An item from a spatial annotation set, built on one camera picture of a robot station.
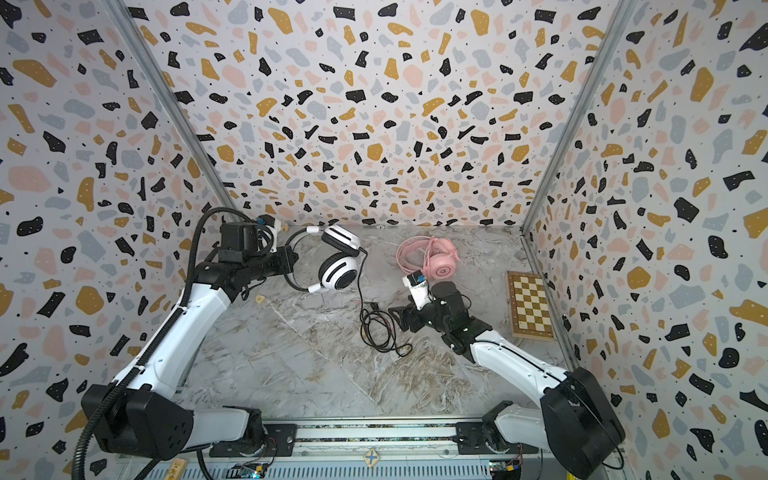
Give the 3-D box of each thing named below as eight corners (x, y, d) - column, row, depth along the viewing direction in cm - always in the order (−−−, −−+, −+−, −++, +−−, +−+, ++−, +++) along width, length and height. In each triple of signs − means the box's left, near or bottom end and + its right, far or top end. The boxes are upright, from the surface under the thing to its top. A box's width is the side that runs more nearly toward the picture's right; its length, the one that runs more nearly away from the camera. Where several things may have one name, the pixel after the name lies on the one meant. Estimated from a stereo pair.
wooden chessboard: (511, 337, 95) (514, 332, 92) (505, 276, 110) (507, 270, 108) (551, 342, 94) (555, 337, 91) (539, 280, 109) (543, 274, 106)
